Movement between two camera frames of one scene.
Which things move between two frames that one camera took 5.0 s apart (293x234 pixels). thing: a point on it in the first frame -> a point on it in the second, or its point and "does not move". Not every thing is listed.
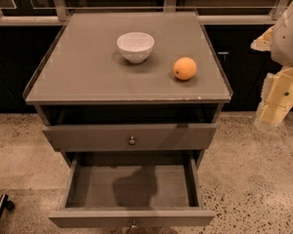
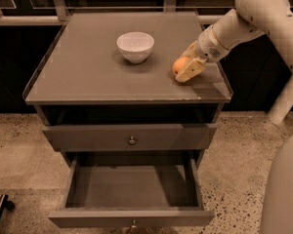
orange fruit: (185, 68) does not move
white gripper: (288, 41) -> (207, 49)
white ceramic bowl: (135, 46) does not move
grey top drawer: (175, 136) does not move
